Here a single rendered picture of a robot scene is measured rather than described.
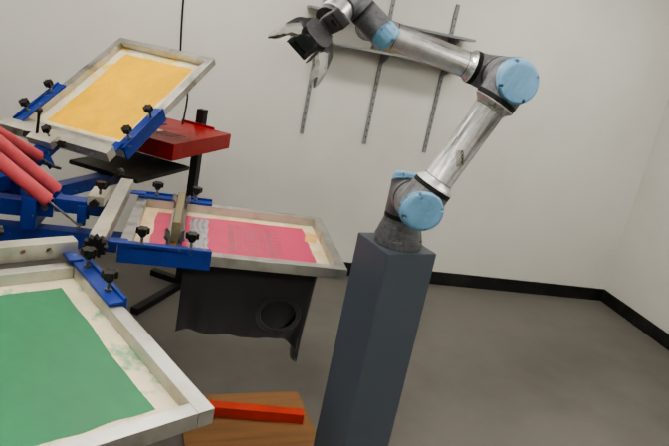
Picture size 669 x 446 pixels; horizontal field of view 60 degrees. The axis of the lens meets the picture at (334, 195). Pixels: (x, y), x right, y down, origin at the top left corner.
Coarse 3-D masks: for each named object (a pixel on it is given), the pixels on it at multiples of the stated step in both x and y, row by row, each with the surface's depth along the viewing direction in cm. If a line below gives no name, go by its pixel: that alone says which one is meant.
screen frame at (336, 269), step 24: (240, 216) 253; (264, 216) 255; (288, 216) 257; (312, 216) 263; (216, 264) 199; (240, 264) 201; (264, 264) 202; (288, 264) 204; (312, 264) 208; (336, 264) 213
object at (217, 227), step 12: (156, 216) 235; (168, 216) 238; (192, 216) 243; (156, 228) 222; (216, 228) 235; (264, 228) 246; (276, 228) 249; (288, 228) 252; (288, 240) 237; (300, 240) 240
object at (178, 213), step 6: (180, 192) 236; (180, 198) 229; (180, 204) 222; (180, 210) 215; (174, 216) 208; (180, 216) 209; (174, 222) 202; (180, 222) 204; (174, 228) 203; (180, 228) 206; (174, 234) 204; (174, 240) 204
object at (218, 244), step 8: (160, 232) 219; (152, 240) 210; (160, 240) 212; (216, 240) 222; (224, 240) 224; (208, 248) 213; (216, 248) 215; (224, 248) 216; (288, 248) 229; (296, 248) 230; (304, 248) 232; (256, 256) 215; (264, 256) 216; (288, 256) 220; (296, 256) 222; (304, 256) 224; (312, 256) 225
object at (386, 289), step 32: (384, 256) 171; (416, 256) 175; (352, 288) 186; (384, 288) 173; (416, 288) 179; (352, 320) 185; (384, 320) 177; (416, 320) 184; (352, 352) 185; (384, 352) 182; (352, 384) 184; (384, 384) 186; (320, 416) 202; (352, 416) 184; (384, 416) 191
